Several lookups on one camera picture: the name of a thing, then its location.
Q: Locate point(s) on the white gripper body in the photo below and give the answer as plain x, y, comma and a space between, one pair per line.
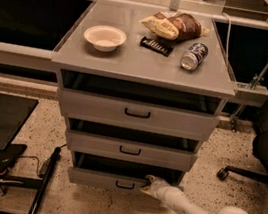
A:
165, 191

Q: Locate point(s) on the grey bottom drawer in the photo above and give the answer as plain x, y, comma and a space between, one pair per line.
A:
123, 176

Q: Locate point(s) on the grey drawer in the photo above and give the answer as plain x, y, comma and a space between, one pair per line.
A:
139, 146
124, 103
123, 176

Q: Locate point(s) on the grey drawer cabinet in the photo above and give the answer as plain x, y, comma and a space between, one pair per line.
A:
134, 63

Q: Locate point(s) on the grey middle drawer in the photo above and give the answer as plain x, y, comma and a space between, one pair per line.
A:
139, 146

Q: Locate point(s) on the grey top drawer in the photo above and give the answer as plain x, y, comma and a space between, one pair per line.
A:
124, 103

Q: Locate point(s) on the blue soda can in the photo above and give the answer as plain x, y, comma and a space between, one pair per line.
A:
194, 56

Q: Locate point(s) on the black snack bar packet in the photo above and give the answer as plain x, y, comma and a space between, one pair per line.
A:
157, 46

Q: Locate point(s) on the white bowl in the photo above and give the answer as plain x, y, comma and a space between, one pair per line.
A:
105, 38

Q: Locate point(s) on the brown chip bag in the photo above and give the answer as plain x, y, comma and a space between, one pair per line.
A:
175, 26

